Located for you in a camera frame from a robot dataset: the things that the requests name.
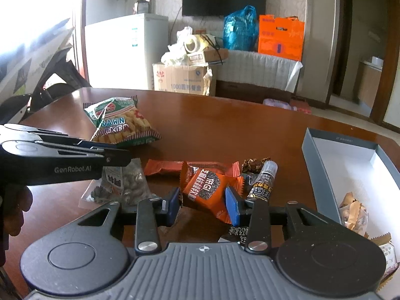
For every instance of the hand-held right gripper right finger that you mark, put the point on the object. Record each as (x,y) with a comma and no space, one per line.
(232,207)

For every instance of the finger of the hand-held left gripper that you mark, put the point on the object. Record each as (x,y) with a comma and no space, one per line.
(37,131)
(117,159)

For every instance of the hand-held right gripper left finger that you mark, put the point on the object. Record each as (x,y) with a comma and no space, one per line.
(172,207)

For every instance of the clear peanut bag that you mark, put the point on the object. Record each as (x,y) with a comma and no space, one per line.
(132,182)

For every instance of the small orange snack packet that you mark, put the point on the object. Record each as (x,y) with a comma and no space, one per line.
(203,192)

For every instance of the green prawn cracker bag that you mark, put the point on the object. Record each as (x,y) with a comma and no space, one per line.
(118,122)

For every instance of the long red wafer bar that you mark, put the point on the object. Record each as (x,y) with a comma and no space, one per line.
(162,167)

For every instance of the grey cardboard box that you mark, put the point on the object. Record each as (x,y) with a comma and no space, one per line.
(316,175)

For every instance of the person's left hand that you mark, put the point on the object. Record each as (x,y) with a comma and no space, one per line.
(19,200)

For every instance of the black snack packet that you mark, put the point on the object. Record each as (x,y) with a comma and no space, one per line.
(237,234)

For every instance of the brown candy wrapper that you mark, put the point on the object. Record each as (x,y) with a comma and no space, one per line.
(253,164)

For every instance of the white black scooter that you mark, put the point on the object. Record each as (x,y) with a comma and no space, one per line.
(56,75)

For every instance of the large brown cardboard box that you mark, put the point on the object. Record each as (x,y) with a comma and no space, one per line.
(181,79)

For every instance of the white refrigerator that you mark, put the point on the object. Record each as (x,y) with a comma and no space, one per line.
(118,53)

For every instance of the purple bottle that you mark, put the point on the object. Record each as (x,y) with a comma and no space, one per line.
(278,103)

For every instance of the dark wooden cabinet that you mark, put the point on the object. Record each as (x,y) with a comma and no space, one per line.
(243,90)

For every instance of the white plastic bag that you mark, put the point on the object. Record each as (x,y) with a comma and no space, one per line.
(173,54)

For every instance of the beige snack packet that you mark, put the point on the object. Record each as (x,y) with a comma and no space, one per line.
(354,214)
(389,256)

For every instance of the red packet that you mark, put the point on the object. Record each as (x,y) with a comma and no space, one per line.
(301,106)

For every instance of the beige tape roll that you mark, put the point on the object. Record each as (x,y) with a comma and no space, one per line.
(192,43)

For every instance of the small cardboard box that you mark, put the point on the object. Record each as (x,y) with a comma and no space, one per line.
(212,56)

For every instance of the white cloth cover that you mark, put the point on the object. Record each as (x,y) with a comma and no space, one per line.
(256,68)

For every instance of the yellow plastic bag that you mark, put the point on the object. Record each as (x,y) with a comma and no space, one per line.
(212,41)

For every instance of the dark kettle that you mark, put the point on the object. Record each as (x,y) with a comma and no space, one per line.
(142,7)

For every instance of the blue plastic bag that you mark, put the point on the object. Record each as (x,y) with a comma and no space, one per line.
(239,31)

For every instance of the orange shopping bag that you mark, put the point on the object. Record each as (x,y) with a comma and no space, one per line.
(281,37)

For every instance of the wooden kitchen cabinet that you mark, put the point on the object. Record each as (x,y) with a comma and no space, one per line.
(368,84)

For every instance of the brown door frame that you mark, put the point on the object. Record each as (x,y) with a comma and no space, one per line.
(388,53)

